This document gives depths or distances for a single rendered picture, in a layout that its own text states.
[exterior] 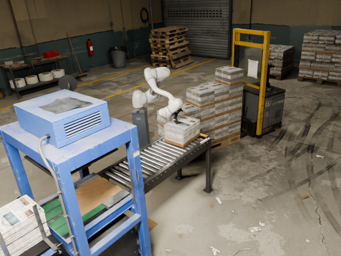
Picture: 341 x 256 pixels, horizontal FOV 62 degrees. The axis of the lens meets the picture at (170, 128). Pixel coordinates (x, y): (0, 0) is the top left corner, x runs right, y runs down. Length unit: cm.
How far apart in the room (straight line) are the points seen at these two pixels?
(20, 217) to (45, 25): 829
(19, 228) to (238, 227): 226
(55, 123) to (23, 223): 79
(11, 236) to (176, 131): 192
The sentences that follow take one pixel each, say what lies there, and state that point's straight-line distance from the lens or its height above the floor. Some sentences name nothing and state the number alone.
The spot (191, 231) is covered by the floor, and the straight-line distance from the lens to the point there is 344.
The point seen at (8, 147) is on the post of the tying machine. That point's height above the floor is 139.
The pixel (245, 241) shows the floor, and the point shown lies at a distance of 339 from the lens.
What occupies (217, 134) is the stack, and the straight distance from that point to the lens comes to 482.
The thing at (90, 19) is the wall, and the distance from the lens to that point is 1102.
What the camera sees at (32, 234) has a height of 90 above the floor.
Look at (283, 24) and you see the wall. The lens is 1056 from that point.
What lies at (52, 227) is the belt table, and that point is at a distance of 262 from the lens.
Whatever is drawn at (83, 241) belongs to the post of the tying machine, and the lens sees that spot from 230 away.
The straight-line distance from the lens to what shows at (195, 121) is 348.
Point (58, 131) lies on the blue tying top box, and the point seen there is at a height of 167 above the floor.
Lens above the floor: 246
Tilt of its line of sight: 25 degrees down
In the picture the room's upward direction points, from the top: 4 degrees counter-clockwise
